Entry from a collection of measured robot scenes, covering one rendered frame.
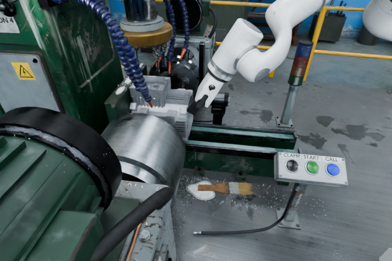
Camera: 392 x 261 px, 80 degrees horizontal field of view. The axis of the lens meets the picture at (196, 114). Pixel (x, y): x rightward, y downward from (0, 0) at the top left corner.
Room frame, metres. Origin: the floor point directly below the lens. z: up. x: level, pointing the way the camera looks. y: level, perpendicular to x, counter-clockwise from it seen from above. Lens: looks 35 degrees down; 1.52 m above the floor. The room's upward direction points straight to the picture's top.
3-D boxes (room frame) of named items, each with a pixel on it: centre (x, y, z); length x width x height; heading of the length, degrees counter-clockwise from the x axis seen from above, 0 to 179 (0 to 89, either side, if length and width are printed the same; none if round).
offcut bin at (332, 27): (4.83, -2.63, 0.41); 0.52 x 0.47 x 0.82; 76
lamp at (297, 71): (0.95, -0.45, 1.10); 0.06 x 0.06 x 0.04
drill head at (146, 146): (0.38, 0.17, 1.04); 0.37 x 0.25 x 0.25; 172
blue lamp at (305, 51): (0.95, -0.45, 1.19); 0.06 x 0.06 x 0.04
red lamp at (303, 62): (0.95, -0.45, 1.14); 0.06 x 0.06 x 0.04
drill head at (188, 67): (1.06, 0.08, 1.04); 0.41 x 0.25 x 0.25; 172
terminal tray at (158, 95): (0.74, 0.16, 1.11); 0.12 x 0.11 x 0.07; 81
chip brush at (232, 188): (0.55, -0.11, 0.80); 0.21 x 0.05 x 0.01; 88
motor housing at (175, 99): (0.73, 0.12, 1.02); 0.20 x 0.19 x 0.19; 81
